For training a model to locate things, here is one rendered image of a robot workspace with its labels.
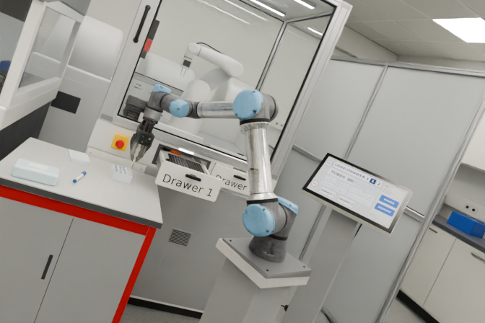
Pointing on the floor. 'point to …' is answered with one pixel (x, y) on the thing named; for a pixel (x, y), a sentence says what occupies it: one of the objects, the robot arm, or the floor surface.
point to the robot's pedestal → (245, 293)
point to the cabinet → (183, 246)
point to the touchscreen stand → (322, 269)
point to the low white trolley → (71, 239)
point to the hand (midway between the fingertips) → (134, 158)
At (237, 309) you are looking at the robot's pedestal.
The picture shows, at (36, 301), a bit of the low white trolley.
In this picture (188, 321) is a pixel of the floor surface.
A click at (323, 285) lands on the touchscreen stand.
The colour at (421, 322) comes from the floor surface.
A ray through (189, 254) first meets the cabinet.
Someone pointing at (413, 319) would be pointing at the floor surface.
